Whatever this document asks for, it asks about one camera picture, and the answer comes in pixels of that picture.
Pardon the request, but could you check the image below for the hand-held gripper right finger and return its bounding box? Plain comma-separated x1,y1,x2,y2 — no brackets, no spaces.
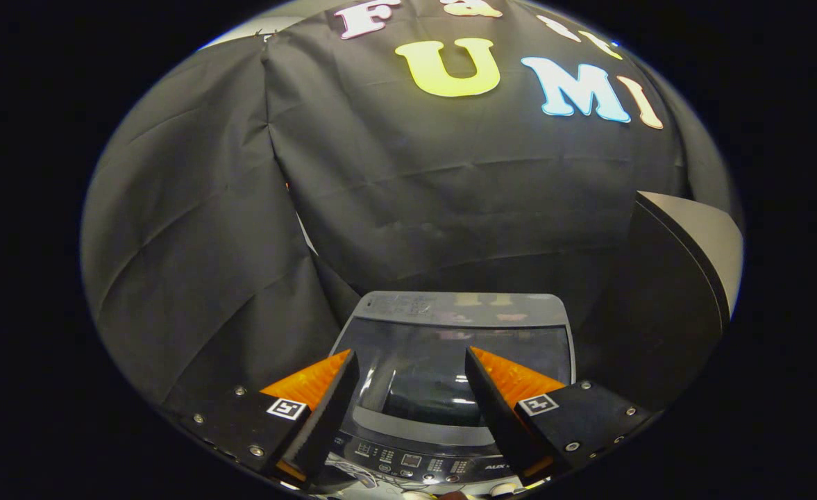
465,347,655,488

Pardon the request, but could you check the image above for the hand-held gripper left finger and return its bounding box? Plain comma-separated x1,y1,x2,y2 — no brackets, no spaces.
176,349,360,490

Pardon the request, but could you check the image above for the grey washing machine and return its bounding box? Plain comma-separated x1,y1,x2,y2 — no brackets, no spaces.
321,292,580,498

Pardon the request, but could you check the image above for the dark washing machine lid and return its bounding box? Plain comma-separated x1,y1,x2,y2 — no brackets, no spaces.
330,292,577,447

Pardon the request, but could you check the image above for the beige cabinet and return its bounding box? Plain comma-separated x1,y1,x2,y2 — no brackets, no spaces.
580,191,744,412

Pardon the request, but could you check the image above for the black backdrop cloth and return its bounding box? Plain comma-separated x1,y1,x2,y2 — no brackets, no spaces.
81,0,735,410

